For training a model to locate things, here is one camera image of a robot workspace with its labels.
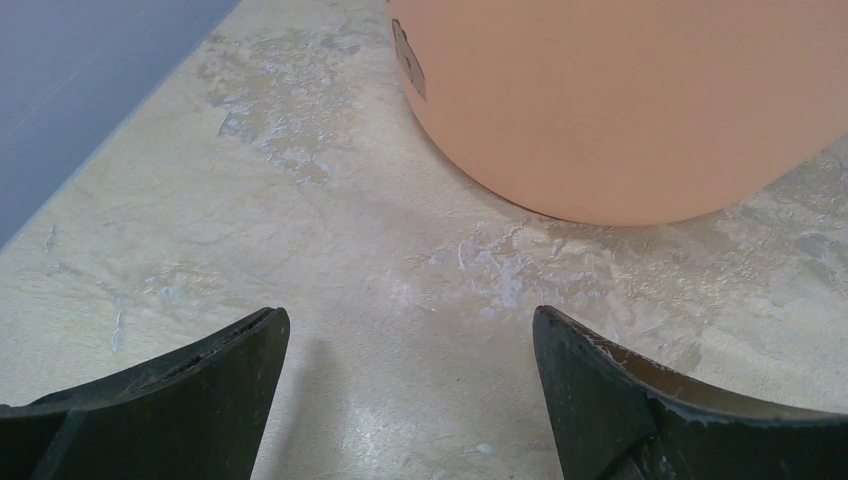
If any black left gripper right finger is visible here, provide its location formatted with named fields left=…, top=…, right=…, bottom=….
left=532, top=306, right=847, bottom=479

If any orange plastic bin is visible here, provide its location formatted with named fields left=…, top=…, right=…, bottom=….
left=387, top=1, right=847, bottom=226

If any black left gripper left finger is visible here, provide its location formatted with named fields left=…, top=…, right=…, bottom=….
left=1, top=307, right=290, bottom=479

